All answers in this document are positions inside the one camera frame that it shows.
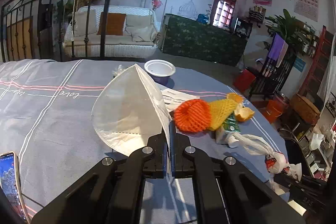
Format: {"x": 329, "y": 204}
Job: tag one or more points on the green floral covered counter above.
{"x": 188, "y": 38}

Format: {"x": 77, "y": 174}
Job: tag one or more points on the red box on floor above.
{"x": 244, "y": 80}

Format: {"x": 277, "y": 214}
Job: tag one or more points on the smartphone with light case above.
{"x": 11, "y": 186}

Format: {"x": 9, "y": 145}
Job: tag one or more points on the potted green plant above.
{"x": 297, "y": 34}

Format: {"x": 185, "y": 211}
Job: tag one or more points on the orange plastic bucket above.
{"x": 273, "y": 110}

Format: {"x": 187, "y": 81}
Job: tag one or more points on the knotted white plastic bag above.
{"x": 275, "y": 161}

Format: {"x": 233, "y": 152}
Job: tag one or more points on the orange patterned suitcase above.
{"x": 305, "y": 109}

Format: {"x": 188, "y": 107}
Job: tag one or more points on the white wicker swing sofa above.
{"x": 129, "y": 32}

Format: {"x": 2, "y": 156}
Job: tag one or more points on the orange foam fruit net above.
{"x": 192, "y": 116}

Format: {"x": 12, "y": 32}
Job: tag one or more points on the orange peel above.
{"x": 242, "y": 114}

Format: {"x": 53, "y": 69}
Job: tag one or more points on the clear crumpled plastic wrap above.
{"x": 118, "y": 70}

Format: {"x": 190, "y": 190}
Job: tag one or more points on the white face mask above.
{"x": 129, "y": 111}

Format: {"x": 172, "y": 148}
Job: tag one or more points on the green white milk carton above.
{"x": 225, "y": 133}

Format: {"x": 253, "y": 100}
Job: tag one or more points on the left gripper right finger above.
{"x": 225, "y": 191}

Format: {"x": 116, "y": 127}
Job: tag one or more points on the yellow foam fruit net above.
{"x": 220, "y": 110}

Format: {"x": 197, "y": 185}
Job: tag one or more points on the black iron bed frame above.
{"x": 36, "y": 29}

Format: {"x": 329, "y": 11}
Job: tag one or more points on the black trash bin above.
{"x": 296, "y": 156}

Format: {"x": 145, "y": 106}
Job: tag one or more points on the orange cushion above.
{"x": 115, "y": 24}

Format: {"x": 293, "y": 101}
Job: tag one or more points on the white paper wrapper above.
{"x": 173, "y": 98}

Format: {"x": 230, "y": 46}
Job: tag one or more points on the black metal railing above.
{"x": 270, "y": 79}

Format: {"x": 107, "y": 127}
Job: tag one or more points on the red ladder shelf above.
{"x": 319, "y": 64}

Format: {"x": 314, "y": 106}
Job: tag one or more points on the purple hanging towel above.
{"x": 276, "y": 47}

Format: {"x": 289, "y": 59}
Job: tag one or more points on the pink hanging towel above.
{"x": 282, "y": 54}

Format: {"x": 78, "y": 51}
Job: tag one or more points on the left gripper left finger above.
{"x": 111, "y": 191}

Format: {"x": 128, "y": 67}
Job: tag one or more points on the red telephone booth cabinet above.
{"x": 222, "y": 12}

